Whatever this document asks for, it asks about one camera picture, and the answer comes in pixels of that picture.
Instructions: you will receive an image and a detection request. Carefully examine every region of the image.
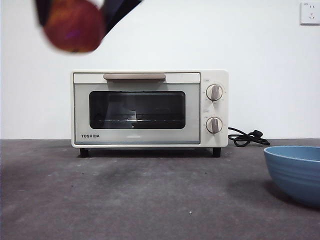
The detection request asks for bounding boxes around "cream toaster oven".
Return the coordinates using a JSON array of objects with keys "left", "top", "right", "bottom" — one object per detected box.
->
[{"left": 70, "top": 69, "right": 229, "bottom": 158}]

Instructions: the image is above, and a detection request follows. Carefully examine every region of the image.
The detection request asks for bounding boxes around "wire oven rack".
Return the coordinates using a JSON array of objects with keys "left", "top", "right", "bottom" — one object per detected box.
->
[{"left": 96, "top": 118, "right": 176, "bottom": 124}]

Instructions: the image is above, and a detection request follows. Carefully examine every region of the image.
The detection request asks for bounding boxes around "black oven power cable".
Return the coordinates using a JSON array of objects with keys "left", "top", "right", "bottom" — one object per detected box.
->
[{"left": 227, "top": 126, "right": 271, "bottom": 148}]

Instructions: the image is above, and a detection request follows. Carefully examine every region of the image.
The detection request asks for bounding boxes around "beige oven knob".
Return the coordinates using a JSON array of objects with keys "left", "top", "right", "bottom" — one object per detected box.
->
[
  {"left": 205, "top": 84, "right": 224, "bottom": 102},
  {"left": 205, "top": 116, "right": 223, "bottom": 134}
]

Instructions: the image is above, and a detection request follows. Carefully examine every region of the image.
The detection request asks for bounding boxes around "glass oven door with handle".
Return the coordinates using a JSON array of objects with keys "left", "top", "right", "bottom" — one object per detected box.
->
[{"left": 72, "top": 72, "right": 201, "bottom": 146}]

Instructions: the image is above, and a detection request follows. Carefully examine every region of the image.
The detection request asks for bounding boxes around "red apple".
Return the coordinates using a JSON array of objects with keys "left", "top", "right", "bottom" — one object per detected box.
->
[{"left": 41, "top": 0, "right": 106, "bottom": 54}]

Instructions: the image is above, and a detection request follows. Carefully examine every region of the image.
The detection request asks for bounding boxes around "white wall socket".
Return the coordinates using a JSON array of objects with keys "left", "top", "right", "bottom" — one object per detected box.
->
[{"left": 299, "top": 2, "right": 320, "bottom": 26}]

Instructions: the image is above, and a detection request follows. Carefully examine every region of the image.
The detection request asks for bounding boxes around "blue bowl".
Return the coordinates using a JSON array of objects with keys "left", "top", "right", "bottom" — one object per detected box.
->
[{"left": 263, "top": 145, "right": 320, "bottom": 208}]

